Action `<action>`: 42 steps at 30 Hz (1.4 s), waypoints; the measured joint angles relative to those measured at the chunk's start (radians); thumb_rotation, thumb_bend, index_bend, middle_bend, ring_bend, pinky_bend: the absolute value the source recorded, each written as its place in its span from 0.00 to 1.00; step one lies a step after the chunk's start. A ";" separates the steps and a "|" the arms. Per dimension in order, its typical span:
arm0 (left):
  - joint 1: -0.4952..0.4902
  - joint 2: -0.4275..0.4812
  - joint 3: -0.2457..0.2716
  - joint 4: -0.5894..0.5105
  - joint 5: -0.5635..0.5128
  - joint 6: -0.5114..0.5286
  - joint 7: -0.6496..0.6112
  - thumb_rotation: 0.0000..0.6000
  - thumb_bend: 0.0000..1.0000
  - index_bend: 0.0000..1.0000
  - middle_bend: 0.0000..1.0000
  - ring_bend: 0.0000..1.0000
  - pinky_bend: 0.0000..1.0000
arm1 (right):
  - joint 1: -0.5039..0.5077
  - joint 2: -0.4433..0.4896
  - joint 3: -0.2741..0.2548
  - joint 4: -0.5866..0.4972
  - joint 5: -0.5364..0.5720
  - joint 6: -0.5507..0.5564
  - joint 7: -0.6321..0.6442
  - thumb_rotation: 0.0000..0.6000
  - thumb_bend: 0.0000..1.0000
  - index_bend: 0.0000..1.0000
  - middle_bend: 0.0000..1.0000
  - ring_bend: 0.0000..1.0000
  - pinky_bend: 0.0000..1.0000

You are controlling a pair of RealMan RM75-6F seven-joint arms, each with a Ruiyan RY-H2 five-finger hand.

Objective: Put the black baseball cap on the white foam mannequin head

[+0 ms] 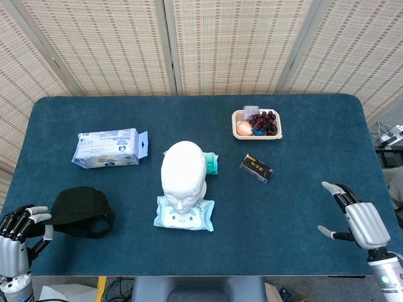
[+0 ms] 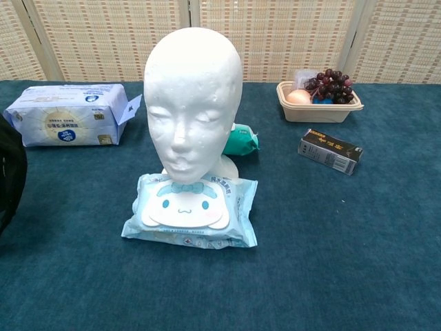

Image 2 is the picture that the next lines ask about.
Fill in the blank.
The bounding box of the small green wipes pack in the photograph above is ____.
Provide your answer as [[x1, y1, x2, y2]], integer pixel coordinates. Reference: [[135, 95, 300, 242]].
[[222, 122, 262, 157]]

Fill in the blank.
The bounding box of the bamboo folding screen panel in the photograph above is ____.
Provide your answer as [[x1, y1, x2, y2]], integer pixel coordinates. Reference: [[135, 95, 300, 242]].
[[0, 0, 45, 82], [189, 0, 366, 83], [344, 0, 441, 86], [20, 0, 196, 83]]

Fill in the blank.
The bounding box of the black baseball cap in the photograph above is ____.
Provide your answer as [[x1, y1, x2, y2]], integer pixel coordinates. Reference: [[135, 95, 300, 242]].
[[0, 113, 28, 237]]

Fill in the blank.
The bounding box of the clear plastic small container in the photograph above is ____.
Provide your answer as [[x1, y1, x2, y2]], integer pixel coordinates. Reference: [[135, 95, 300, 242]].
[[293, 68, 317, 91]]

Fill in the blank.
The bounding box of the beige food tray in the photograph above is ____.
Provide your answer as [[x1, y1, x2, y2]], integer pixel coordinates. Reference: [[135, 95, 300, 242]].
[[276, 81, 365, 124]]

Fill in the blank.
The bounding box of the purple grape bunch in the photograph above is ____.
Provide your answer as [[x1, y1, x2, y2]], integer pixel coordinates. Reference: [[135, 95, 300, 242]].
[[305, 68, 355, 106]]

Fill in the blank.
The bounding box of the light blue cartoon wipes pack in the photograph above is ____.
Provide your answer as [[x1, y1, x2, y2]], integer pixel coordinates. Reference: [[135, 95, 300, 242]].
[[120, 173, 259, 249]]

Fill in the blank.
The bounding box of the black box with gold print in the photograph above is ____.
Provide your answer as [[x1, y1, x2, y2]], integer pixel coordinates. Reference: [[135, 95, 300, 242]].
[[297, 128, 364, 177]]

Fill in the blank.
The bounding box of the white foam mannequin head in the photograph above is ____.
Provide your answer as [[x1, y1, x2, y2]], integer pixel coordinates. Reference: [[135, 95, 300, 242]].
[[143, 23, 245, 184]]

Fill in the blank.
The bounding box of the pale orange onion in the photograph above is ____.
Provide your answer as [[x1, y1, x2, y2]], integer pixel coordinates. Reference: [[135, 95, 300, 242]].
[[287, 89, 311, 104]]

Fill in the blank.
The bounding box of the large blue white tissue pack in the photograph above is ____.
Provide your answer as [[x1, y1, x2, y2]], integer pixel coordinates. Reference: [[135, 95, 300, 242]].
[[3, 83, 143, 148]]

